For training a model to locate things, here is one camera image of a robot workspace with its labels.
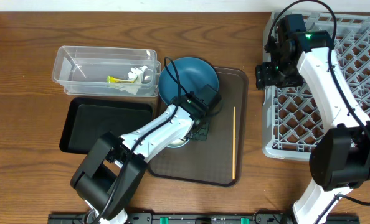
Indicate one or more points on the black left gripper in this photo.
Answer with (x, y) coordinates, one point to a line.
(203, 136)

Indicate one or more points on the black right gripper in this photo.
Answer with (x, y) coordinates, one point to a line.
(263, 78)

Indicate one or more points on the light blue bowl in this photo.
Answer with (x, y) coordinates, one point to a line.
(178, 143)

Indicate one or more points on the wooden chopstick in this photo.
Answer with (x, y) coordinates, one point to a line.
(233, 142)

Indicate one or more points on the dark blue plate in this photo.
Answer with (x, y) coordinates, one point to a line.
(194, 74)

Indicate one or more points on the white tissue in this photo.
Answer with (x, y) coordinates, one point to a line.
(133, 88)

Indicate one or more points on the yellow green snack wrapper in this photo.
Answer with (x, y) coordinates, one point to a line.
(111, 79)

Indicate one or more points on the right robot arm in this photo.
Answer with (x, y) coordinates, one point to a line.
(340, 162)

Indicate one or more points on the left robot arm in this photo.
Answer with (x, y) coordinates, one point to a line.
(112, 170)

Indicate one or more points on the grey dishwasher rack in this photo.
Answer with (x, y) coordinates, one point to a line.
(291, 123)

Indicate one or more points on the brown serving tray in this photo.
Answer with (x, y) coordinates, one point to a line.
(210, 161)

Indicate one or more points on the black plastic bin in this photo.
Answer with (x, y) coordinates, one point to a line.
(89, 118)

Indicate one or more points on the clear plastic bin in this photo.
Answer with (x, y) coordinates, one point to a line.
(83, 70)

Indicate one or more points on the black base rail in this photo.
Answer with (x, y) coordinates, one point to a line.
(148, 218)

